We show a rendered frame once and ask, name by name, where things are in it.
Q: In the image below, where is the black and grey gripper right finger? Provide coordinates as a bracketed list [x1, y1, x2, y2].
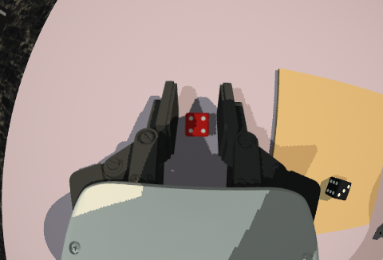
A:
[217, 83, 321, 221]

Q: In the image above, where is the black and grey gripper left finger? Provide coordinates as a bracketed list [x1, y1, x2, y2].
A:
[69, 81, 179, 209]

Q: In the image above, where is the red die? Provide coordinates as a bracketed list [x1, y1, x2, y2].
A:
[185, 112, 209, 136]

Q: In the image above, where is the white die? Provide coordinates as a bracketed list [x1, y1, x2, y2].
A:
[378, 224, 383, 238]

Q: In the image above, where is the orange mat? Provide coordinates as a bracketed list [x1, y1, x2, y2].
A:
[271, 69, 383, 234]

